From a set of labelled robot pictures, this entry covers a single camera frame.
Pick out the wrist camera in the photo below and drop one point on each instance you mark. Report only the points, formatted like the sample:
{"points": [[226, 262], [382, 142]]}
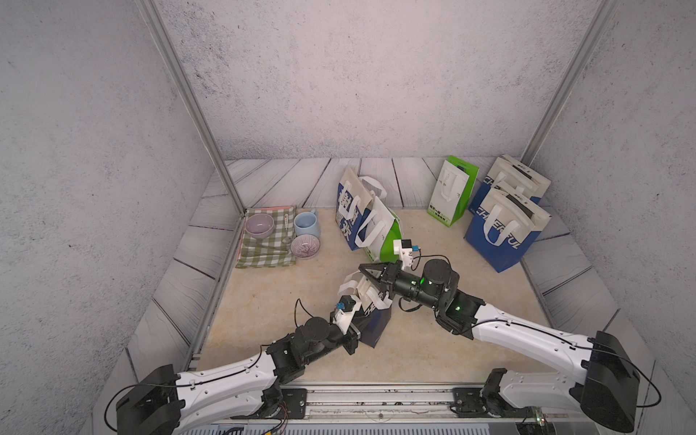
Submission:
{"points": [[346, 309], [405, 250]]}

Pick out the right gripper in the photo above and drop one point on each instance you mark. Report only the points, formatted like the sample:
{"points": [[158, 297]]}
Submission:
{"points": [[389, 278]]}

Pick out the blue mug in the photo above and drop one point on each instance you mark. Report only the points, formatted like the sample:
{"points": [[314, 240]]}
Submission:
{"points": [[307, 223]]}

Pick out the navy beige bag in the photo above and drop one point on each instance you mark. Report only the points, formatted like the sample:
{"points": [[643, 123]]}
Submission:
{"points": [[375, 313]]}

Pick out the green checkered cloth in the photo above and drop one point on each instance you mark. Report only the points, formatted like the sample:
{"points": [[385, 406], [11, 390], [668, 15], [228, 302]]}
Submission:
{"points": [[274, 251]]}

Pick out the right aluminium frame post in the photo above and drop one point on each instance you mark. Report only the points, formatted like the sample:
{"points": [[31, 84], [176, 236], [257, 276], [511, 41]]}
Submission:
{"points": [[597, 26]]}

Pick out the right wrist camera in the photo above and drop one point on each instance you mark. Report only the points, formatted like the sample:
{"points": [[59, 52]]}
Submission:
{"points": [[405, 250]]}

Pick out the purple bowl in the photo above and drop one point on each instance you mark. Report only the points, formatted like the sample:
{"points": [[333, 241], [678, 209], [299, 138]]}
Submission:
{"points": [[260, 225]]}

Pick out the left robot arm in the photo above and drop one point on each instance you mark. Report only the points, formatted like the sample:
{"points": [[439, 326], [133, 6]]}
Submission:
{"points": [[166, 402]]}

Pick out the aluminium frame post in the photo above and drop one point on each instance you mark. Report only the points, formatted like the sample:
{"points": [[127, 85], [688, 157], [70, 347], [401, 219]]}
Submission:
{"points": [[597, 26], [157, 28]]}

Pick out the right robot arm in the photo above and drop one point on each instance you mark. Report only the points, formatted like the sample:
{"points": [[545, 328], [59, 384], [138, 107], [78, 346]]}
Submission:
{"points": [[592, 374]]}

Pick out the pink patterned bowl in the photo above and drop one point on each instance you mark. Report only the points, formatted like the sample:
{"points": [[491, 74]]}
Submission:
{"points": [[305, 246]]}

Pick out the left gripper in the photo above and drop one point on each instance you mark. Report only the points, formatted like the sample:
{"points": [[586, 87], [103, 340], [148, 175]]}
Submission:
{"points": [[351, 338]]}

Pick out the left aluminium frame post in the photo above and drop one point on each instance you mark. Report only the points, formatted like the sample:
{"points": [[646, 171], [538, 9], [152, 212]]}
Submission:
{"points": [[157, 28]]}

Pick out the green white bag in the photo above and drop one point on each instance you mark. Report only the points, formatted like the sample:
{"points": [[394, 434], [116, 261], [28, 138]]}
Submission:
{"points": [[453, 189], [377, 233]]}

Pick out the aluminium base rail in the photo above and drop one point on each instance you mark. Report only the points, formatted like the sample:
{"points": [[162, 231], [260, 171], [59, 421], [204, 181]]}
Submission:
{"points": [[395, 409]]}

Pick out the blue beige takeout bag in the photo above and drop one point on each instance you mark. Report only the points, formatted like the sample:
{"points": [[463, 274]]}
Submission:
{"points": [[517, 175]]}

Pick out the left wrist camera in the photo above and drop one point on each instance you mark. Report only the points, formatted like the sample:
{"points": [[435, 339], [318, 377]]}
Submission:
{"points": [[346, 309]]}

